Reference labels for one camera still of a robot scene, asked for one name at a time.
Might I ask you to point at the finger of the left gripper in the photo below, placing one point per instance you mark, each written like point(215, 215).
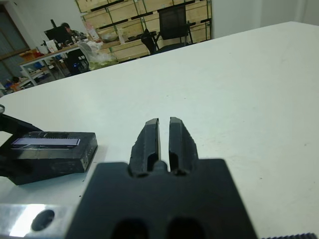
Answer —
point(15, 124)
point(12, 165)

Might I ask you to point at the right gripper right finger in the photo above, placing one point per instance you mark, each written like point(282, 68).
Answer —
point(183, 147)

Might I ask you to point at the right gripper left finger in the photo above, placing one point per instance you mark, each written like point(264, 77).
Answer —
point(145, 147)

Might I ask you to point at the black printed box lid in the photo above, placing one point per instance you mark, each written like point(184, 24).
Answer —
point(54, 164)

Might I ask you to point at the orange box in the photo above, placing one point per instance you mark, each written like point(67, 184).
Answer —
point(15, 86)

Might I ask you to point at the brown cardboard box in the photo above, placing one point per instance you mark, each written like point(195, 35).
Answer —
point(28, 54)

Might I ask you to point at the white pink small carton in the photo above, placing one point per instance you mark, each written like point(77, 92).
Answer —
point(50, 46)

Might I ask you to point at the black computer tower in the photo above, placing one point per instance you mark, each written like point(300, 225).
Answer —
point(76, 62)

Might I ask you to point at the dark framed window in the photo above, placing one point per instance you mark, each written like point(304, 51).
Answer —
point(11, 32)

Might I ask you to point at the yellow green plastic bag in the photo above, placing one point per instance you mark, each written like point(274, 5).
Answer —
point(99, 64)

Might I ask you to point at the black computer monitor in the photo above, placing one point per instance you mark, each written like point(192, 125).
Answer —
point(57, 35)

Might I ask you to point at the white plastic bag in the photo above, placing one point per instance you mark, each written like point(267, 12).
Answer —
point(93, 51)

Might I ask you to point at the seated person dark hair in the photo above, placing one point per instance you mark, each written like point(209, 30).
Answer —
point(67, 28)

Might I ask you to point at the white plastic container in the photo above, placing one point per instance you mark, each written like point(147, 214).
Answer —
point(122, 35)

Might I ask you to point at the pink white tall carton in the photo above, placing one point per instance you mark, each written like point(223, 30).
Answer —
point(91, 31)

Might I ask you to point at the black mesh office chair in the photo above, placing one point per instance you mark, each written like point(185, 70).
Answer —
point(172, 21)

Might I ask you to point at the white frame wooden desk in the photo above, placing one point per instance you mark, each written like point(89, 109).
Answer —
point(45, 56)

